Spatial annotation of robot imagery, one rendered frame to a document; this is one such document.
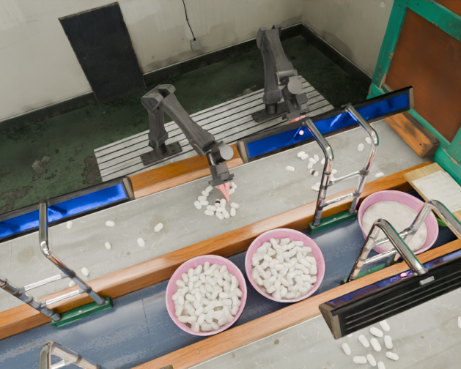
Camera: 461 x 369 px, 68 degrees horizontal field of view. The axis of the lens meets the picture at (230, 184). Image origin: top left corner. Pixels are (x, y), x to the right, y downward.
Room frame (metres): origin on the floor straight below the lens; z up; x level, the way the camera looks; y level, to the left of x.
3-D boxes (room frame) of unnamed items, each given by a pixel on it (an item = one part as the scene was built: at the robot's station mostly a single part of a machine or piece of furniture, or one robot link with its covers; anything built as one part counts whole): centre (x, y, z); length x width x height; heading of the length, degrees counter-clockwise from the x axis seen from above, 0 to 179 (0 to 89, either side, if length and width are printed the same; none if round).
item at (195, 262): (0.43, 0.13, 0.72); 0.27 x 0.27 x 0.10
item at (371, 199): (0.60, -0.57, 0.72); 0.27 x 0.27 x 0.10
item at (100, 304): (0.52, 0.59, 0.90); 0.20 x 0.19 x 0.45; 103
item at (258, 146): (0.83, -0.34, 1.08); 0.62 x 0.08 x 0.07; 103
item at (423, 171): (0.65, -0.79, 0.77); 0.33 x 0.15 x 0.01; 13
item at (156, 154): (1.18, 0.31, 0.71); 0.20 x 0.07 x 0.08; 108
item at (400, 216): (0.60, -0.57, 0.71); 0.22 x 0.22 x 0.06
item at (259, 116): (1.37, -0.26, 0.71); 0.20 x 0.07 x 0.08; 108
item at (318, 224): (0.75, -0.36, 0.90); 0.20 x 0.19 x 0.45; 103
